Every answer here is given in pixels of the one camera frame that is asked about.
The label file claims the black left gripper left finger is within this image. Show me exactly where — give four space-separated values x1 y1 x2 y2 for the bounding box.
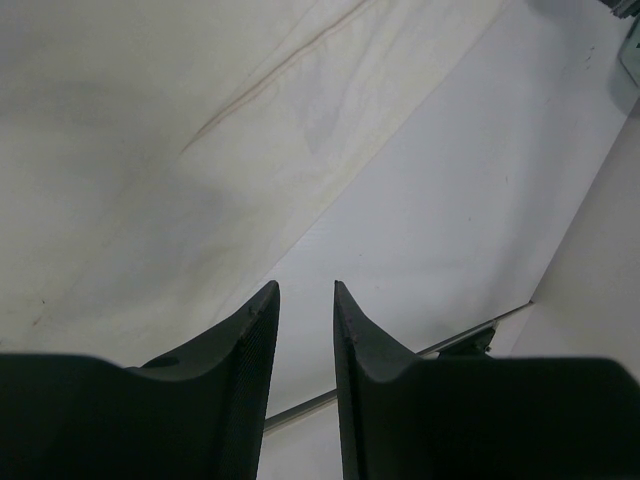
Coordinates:
1 281 280 479

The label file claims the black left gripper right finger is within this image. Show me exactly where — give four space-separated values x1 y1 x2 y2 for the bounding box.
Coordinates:
333 282 639 479

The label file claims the white t shirt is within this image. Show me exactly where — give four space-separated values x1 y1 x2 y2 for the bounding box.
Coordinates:
1 1 505 363

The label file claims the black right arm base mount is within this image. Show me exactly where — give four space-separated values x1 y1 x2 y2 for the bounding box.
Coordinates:
438 326 496 358

